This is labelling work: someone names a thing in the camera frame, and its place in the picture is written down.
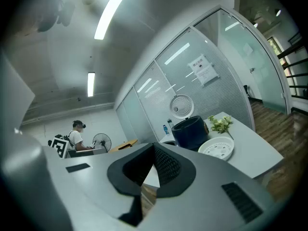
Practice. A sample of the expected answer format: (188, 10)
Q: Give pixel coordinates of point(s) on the black standing fan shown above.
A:
(102, 142)

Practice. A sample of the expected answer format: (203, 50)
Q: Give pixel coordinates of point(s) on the white paper notice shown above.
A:
(203, 70)

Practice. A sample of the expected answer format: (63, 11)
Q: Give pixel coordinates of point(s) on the artificial yellow flower bouquet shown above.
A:
(220, 125)

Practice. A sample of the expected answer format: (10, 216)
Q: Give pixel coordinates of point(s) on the dark blue rice cooker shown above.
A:
(190, 133)

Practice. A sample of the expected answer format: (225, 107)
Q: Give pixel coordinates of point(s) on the black pendant lamp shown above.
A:
(278, 12)

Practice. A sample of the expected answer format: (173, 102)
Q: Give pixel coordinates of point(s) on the short ceiling light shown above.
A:
(91, 84)

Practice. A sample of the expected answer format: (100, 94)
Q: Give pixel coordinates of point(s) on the long ceiling light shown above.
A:
(110, 11)

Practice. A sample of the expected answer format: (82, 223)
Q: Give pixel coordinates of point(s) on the black ceiling-mounted device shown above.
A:
(53, 13)

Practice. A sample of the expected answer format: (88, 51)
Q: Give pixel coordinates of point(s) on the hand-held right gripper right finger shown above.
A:
(204, 201)

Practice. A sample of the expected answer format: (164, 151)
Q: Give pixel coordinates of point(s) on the black pot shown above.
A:
(169, 141)

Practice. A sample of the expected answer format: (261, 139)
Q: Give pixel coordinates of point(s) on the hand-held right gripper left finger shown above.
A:
(96, 189)

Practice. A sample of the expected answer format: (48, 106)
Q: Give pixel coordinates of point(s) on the frosted glass door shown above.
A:
(250, 56)

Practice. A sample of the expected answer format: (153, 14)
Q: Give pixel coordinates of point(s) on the blue water bottle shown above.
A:
(165, 131)

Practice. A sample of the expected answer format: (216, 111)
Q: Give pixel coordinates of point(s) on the black metal railing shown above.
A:
(296, 64)

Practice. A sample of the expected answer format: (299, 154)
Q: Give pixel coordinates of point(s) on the small paper sheet on door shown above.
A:
(247, 49)

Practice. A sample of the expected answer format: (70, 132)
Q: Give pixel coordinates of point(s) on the white steamer tray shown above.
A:
(216, 149)

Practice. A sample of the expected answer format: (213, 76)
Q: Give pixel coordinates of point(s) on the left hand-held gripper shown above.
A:
(59, 147)

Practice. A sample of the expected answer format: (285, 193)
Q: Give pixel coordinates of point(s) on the clear bottle with dark cap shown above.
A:
(170, 123)

